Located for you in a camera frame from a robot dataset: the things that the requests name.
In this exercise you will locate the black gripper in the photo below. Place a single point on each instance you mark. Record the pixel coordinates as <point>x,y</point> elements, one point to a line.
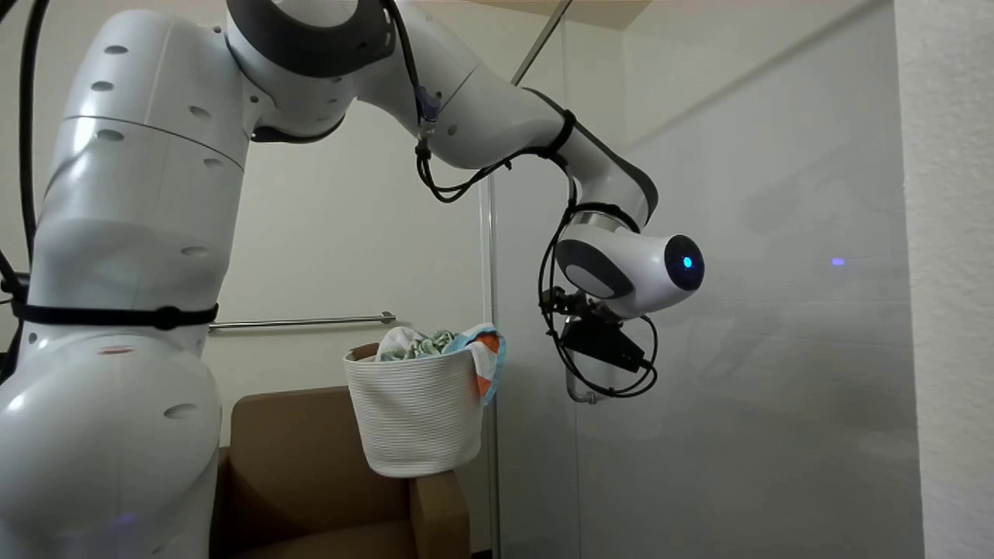
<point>593,330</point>

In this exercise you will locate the glass shower door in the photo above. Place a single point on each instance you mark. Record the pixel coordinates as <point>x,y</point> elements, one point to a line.
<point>783,417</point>

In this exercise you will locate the chrome door handle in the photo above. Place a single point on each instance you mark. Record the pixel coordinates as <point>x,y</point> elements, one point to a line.
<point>580,387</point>

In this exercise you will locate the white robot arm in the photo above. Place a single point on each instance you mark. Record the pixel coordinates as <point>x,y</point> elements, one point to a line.
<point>109,421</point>

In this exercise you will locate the colourful towel in basket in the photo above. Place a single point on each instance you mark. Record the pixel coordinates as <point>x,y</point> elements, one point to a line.
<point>437,342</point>

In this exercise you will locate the white woven laundry basket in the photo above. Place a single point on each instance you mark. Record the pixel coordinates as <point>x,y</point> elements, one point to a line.
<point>422,417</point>

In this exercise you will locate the chrome towel bar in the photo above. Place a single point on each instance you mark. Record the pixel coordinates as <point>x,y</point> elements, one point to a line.
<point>383,318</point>

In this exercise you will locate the brown armchair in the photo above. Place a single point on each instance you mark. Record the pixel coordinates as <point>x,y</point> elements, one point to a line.
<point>297,486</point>

